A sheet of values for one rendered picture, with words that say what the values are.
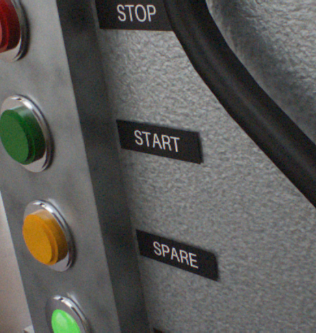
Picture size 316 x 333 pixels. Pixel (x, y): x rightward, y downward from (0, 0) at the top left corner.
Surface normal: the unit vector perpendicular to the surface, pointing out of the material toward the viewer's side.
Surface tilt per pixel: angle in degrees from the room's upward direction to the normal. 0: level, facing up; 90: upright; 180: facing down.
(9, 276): 0
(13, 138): 90
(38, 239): 90
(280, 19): 90
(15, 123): 90
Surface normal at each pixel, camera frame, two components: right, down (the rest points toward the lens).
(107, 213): 0.69, 0.15
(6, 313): -0.15, -0.93
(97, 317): -0.70, 0.35
